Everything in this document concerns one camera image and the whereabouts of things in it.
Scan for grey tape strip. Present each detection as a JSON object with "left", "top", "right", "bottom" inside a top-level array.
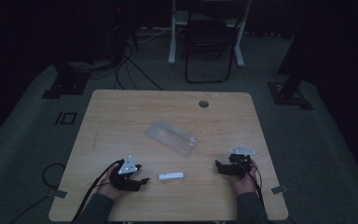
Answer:
[
  {"left": 270, "top": 185, "right": 288, "bottom": 195},
  {"left": 47, "top": 189, "right": 68, "bottom": 200}
]

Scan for white floor cable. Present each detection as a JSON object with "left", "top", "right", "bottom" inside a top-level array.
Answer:
[{"left": 127, "top": 27, "right": 173, "bottom": 45}]

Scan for small white rectangular block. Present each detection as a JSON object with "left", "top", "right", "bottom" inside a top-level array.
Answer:
[{"left": 158, "top": 172, "right": 186, "bottom": 182}]

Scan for black stand base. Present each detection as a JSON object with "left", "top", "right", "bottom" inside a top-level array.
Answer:
[
  {"left": 41, "top": 60, "right": 91, "bottom": 100},
  {"left": 267, "top": 73, "right": 314, "bottom": 111}
]

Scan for black folding chair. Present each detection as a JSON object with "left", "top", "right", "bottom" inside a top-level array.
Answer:
[{"left": 184, "top": 11, "right": 239, "bottom": 84}]

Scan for person's right hand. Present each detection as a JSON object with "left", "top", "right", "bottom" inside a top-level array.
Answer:
[{"left": 230, "top": 159, "right": 260, "bottom": 196}]

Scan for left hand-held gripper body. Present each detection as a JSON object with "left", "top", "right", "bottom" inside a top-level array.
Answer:
[{"left": 108, "top": 155, "right": 143, "bottom": 192}]

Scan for black floor cables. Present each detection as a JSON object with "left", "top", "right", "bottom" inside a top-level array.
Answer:
[{"left": 68, "top": 43, "right": 164, "bottom": 91}]

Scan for person's left hand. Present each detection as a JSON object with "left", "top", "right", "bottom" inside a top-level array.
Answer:
[{"left": 97, "top": 165, "right": 129, "bottom": 201}]

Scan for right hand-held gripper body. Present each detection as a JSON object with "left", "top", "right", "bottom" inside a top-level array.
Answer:
[{"left": 218, "top": 146, "right": 256, "bottom": 180}]

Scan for clear plastic box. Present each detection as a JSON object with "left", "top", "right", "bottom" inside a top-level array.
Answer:
[{"left": 145, "top": 119, "right": 199, "bottom": 158}]

